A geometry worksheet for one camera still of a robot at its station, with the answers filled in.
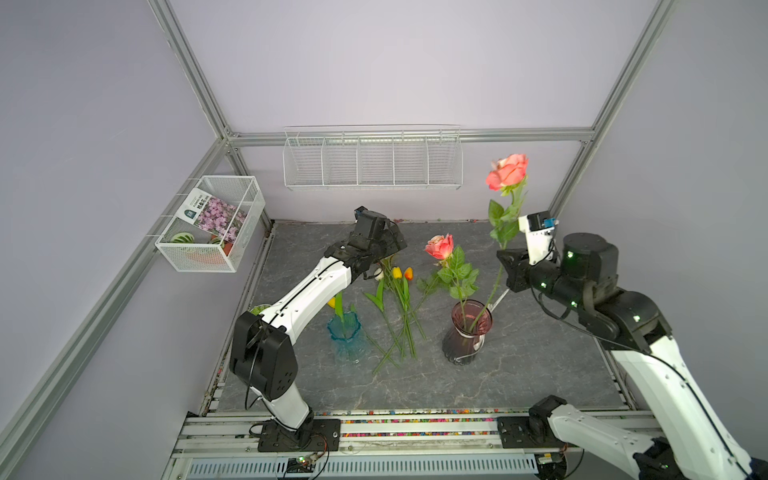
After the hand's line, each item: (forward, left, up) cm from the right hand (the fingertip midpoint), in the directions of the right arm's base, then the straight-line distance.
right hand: (500, 250), depth 63 cm
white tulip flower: (+9, +28, -37) cm, 47 cm away
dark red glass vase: (-7, +4, -19) cm, 21 cm away
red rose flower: (+15, +12, -38) cm, 43 cm away
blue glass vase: (-8, +36, -25) cm, 45 cm away
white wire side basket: (+6, +73, -5) cm, 73 cm away
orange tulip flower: (+18, +18, -36) cm, 44 cm away
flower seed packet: (+15, +69, -4) cm, 70 cm away
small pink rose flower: (+3, +12, -2) cm, 12 cm away
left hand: (+15, +22, -14) cm, 31 cm away
